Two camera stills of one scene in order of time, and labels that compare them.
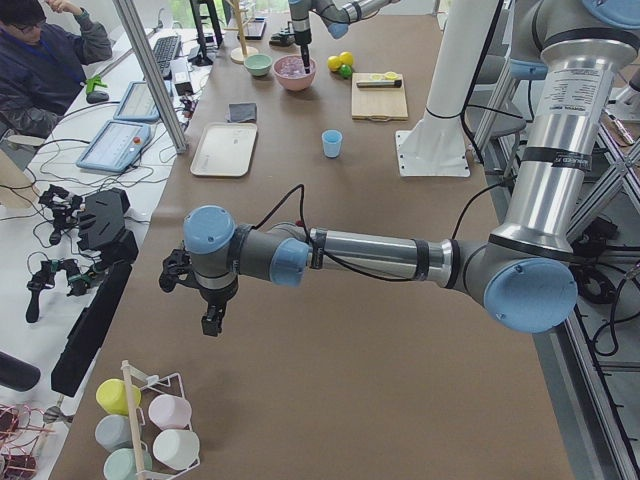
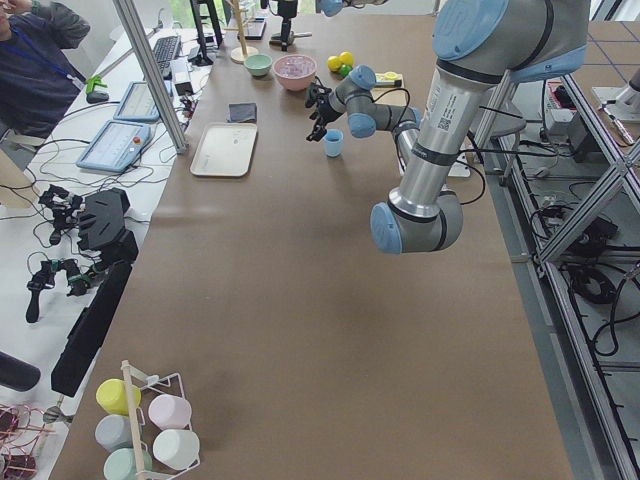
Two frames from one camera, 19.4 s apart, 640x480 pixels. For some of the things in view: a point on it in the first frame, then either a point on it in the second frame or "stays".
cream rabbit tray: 225,150 stays
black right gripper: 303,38 -> 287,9
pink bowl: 290,72 stays
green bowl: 258,64 stays
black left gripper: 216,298 -> 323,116
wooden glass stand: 238,53 stays
